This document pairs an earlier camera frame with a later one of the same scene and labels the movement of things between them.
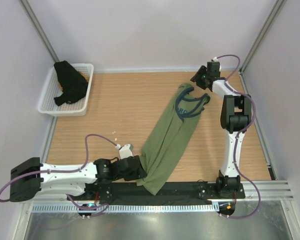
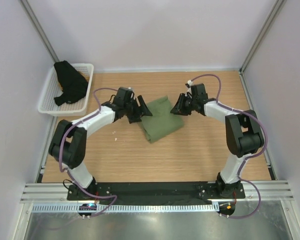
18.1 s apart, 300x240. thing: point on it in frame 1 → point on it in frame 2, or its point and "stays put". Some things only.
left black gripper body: [135, 174] → [131, 110]
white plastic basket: [47, 103] stays put
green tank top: [168, 139] → [162, 122]
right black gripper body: [199, 77] → [194, 101]
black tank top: [73, 85] stays put
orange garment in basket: [85, 76] stays put
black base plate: [173, 191] stays put
